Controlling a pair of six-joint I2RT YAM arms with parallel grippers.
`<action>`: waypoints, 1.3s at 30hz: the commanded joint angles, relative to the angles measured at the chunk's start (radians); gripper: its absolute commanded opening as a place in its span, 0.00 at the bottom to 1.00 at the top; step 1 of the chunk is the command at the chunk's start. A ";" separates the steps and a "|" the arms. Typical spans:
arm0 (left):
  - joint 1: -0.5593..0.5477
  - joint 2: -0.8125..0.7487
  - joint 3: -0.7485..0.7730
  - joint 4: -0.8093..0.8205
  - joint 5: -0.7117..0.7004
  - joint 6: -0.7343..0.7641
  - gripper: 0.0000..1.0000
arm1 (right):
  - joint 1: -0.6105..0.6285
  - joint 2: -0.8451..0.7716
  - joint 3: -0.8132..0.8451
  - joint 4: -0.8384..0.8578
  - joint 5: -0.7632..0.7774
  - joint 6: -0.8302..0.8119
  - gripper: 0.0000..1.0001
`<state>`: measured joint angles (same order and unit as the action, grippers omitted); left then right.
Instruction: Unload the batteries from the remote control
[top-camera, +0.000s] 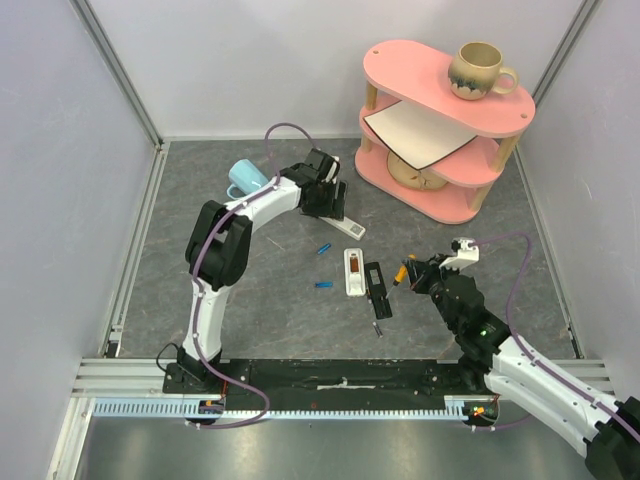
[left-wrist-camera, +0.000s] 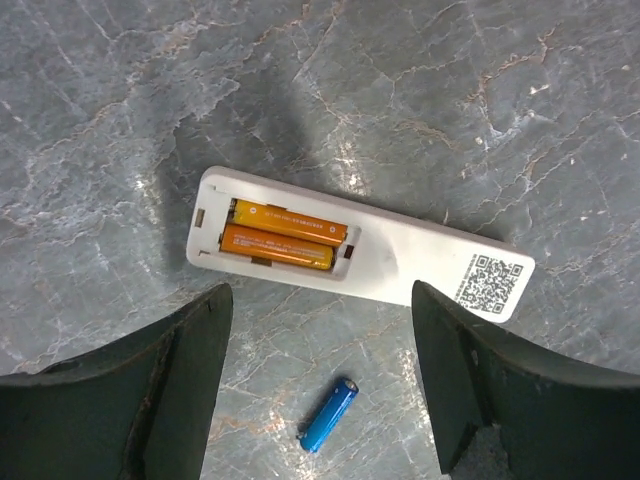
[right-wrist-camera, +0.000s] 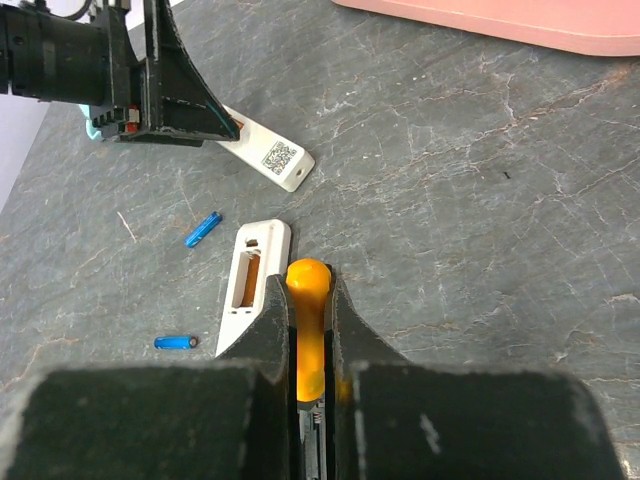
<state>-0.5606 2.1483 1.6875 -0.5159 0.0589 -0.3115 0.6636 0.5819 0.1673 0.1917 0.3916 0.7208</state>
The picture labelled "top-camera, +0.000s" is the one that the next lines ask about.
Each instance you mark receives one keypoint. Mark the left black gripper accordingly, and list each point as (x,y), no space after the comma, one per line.
(335,209)

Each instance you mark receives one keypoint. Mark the light blue mug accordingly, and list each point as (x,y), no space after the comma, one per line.
(245,178)

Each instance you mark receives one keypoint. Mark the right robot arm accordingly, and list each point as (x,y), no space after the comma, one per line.
(601,428)

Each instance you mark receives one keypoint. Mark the white square plate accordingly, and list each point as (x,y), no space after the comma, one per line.
(419,137)

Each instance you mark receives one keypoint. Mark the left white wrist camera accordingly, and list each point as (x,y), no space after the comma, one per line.
(329,169)

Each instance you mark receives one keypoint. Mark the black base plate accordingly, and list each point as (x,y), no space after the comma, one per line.
(339,385)

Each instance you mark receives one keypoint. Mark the white remote orange batteries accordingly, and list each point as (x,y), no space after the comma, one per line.
(347,226)

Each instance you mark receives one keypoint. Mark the orange handled screwdriver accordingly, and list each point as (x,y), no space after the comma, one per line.
(401,274)

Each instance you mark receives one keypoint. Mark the grey cable duct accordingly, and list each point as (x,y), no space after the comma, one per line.
(197,410)

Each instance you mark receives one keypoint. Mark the white remote blue batteries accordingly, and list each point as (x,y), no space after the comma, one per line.
(354,272)

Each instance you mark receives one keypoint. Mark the pink three-tier shelf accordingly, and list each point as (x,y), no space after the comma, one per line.
(405,70)

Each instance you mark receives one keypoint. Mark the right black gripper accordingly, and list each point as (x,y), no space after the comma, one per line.
(424,275)

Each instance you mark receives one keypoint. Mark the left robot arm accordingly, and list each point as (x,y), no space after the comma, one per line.
(219,246)

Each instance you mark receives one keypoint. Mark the black battery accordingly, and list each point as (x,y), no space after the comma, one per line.
(377,329)

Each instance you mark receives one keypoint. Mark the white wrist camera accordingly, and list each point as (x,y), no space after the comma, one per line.
(329,169)
(465,252)

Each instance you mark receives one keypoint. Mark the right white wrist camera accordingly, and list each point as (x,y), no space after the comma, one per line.
(465,252)

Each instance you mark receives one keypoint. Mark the beige bowl on shelf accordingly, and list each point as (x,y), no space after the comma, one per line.
(410,177)

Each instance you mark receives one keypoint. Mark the beige ceramic mug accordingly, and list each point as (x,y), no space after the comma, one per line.
(478,69)

